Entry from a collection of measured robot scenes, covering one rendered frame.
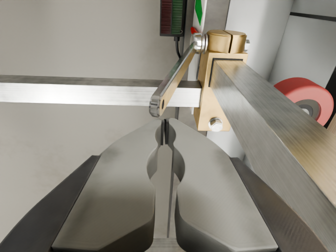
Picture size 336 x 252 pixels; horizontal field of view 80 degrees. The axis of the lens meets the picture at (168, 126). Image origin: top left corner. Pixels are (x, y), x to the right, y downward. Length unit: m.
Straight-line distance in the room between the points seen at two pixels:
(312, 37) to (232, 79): 0.31
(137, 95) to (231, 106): 0.14
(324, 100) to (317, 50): 0.18
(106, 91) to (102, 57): 0.91
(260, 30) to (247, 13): 0.05
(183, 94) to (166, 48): 0.87
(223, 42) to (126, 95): 0.14
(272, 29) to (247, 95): 0.40
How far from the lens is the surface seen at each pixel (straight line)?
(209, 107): 0.29
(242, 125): 0.17
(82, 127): 1.44
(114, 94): 0.29
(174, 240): 0.40
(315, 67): 0.47
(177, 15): 0.42
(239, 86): 0.19
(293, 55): 0.53
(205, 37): 0.28
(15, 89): 0.35
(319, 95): 0.30
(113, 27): 1.16
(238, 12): 0.53
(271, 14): 0.56
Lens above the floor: 1.12
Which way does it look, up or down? 57 degrees down
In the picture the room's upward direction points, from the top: 178 degrees clockwise
